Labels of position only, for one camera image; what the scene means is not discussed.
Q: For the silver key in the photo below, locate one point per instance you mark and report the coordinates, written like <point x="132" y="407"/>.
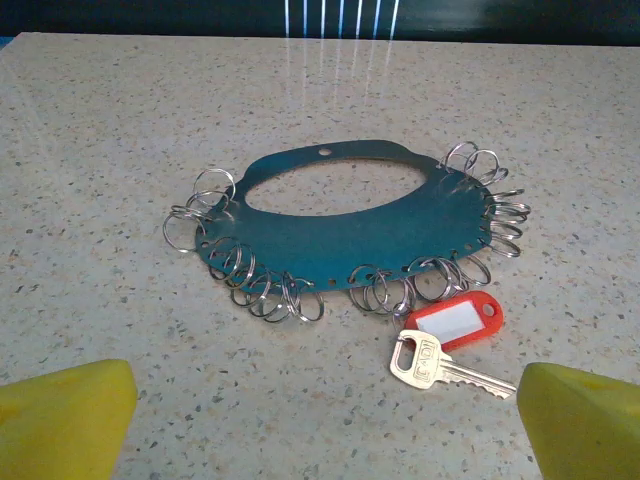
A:
<point x="420" y="362"/>

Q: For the red plastic key tag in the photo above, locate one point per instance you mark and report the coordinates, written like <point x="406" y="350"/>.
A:
<point x="487" y="320"/>

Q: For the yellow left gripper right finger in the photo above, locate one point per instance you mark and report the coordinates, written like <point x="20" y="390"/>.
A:
<point x="585" y="430"/>

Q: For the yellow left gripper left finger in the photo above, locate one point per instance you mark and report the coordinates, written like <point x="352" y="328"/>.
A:
<point x="60" y="425"/>

